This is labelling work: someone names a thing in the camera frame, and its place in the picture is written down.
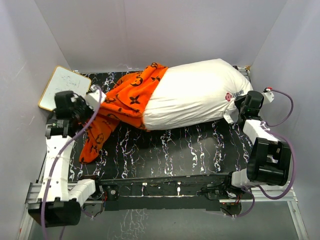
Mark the orange patterned plush pillowcase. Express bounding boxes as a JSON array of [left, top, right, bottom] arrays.
[[79, 62, 168, 164]]

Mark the white pillow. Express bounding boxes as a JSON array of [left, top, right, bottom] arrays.
[[143, 58, 253, 131]]

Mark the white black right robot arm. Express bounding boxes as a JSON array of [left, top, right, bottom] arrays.
[[222, 87, 296, 200]]

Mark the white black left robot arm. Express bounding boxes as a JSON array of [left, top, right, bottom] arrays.
[[28, 85, 106, 229]]

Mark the small white dry-erase board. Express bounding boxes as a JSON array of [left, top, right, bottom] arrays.
[[38, 65, 92, 111]]

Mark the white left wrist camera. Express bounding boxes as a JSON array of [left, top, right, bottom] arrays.
[[84, 84, 106, 111]]

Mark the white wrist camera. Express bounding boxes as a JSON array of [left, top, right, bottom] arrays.
[[261, 87, 275, 105], [84, 84, 106, 111]]

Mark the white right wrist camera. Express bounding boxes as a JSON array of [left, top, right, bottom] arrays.
[[261, 87, 275, 105]]

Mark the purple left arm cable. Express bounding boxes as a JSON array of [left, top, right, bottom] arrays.
[[39, 85, 104, 240]]

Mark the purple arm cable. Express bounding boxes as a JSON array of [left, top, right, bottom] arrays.
[[39, 85, 104, 240], [234, 88, 297, 220]]

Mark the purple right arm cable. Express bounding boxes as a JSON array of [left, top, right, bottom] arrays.
[[234, 88, 297, 220]]

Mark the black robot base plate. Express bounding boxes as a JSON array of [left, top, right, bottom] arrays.
[[85, 174, 252, 211]]

